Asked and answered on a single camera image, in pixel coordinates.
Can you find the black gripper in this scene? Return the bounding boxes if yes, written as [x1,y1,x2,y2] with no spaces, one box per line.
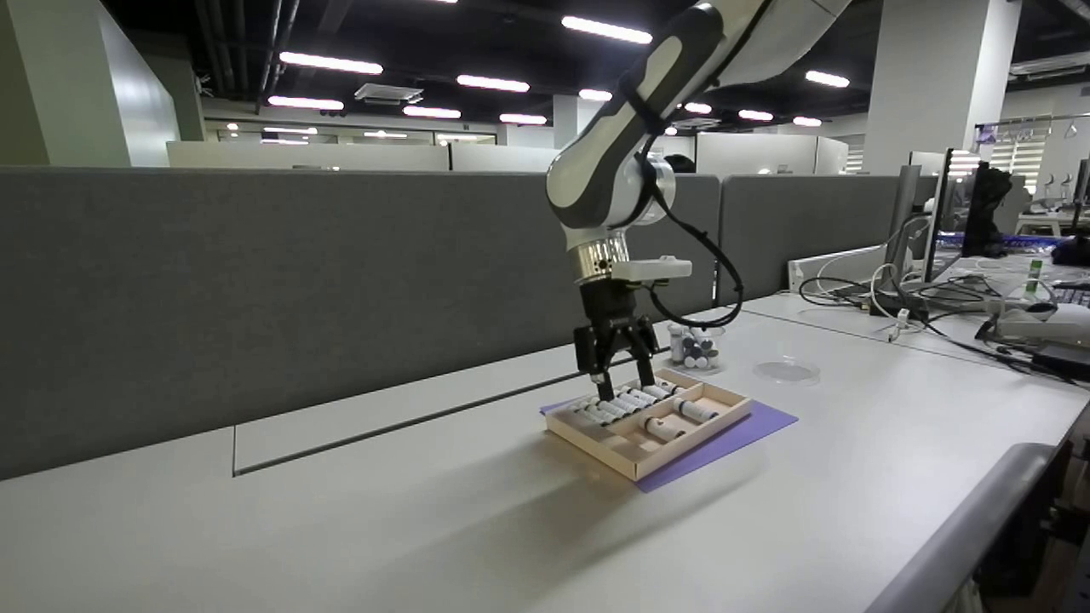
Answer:
[573,276,661,406]

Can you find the wooden two-compartment tray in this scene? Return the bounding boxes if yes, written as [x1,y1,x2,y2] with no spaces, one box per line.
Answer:
[542,371,757,485]

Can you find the clear drink bottle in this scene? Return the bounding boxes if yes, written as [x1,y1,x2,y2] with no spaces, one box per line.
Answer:
[1020,249,1050,307]

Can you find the purple mat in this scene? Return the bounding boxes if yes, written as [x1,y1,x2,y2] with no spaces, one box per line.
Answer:
[538,390,799,494]

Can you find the short grey partition panel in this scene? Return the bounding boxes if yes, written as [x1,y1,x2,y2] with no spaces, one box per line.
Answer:
[714,175,914,307]

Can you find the white power strip box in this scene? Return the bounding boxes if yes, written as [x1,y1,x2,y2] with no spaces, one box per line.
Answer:
[783,241,891,292]

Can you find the silver computer monitor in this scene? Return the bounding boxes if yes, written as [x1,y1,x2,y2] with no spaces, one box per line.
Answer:
[889,147,959,291]

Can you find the long grey partition panel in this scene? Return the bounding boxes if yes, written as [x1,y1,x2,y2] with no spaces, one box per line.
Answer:
[0,166,724,480]

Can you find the grey desk device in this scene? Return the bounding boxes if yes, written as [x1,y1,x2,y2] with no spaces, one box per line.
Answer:
[978,305,1090,369]

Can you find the white square pillar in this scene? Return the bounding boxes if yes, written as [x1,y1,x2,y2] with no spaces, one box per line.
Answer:
[862,0,1026,181]

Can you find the green pillar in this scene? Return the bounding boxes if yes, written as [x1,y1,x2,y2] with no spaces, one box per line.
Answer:
[0,0,181,170]

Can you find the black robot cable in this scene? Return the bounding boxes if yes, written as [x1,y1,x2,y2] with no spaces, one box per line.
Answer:
[646,166,750,334]

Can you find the tangled desk cables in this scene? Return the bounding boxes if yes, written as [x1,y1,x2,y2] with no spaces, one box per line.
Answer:
[792,262,1009,348]

